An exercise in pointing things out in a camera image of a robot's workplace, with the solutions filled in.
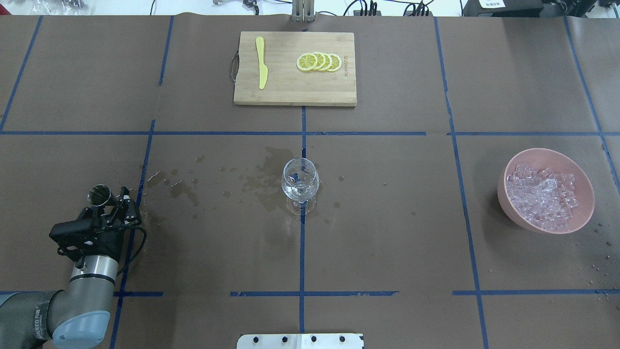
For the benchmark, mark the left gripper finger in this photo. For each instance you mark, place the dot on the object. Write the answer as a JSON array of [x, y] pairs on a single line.
[[124, 210], [91, 217]]

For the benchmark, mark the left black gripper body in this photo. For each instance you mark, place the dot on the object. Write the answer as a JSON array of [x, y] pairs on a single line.
[[107, 241]]

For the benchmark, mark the steel double jigger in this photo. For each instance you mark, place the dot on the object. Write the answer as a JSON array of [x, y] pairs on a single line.
[[101, 196]]

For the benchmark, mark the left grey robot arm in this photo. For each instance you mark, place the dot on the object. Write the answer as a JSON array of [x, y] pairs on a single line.
[[77, 317]]

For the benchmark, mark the clear wine glass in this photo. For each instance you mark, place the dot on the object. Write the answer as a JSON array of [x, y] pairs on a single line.
[[300, 183]]

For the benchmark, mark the pile of ice cubes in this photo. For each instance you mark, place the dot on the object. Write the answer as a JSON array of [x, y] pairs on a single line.
[[545, 198]]

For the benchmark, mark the yellow plastic knife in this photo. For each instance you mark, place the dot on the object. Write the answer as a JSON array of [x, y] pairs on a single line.
[[263, 69]]

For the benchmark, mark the bamboo cutting board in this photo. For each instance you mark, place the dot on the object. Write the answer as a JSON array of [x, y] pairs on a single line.
[[287, 85]]

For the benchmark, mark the lemon slice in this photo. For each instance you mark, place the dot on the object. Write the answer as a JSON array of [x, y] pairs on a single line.
[[327, 62], [336, 62], [307, 62], [320, 60]]

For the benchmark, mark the pink bowl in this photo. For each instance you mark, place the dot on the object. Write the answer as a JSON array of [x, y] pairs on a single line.
[[541, 158]]

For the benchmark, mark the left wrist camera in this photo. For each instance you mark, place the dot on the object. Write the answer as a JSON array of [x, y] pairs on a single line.
[[73, 235]]

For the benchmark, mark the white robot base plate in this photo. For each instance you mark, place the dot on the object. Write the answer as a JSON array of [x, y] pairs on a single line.
[[301, 341]]

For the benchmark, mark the aluminium frame post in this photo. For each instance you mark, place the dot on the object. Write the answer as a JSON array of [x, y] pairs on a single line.
[[303, 11]]

